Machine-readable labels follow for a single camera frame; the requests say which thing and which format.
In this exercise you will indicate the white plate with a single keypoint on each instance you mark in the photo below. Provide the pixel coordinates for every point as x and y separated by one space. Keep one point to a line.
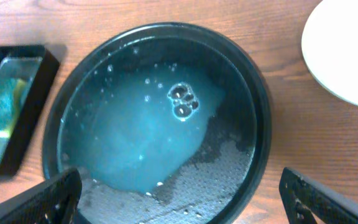
329 44

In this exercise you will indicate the black round tray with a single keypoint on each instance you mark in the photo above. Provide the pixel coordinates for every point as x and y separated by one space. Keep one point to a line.
166 123

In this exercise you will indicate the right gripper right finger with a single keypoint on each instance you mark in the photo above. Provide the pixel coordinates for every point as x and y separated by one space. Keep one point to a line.
304 199

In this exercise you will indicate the black rectangular water tray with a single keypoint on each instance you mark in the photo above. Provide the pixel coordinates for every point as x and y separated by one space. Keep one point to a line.
27 73

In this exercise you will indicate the green yellow sponge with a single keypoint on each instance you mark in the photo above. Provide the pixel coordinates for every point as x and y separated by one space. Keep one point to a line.
11 93

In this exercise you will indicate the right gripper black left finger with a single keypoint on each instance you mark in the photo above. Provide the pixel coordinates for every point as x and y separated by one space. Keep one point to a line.
52 201

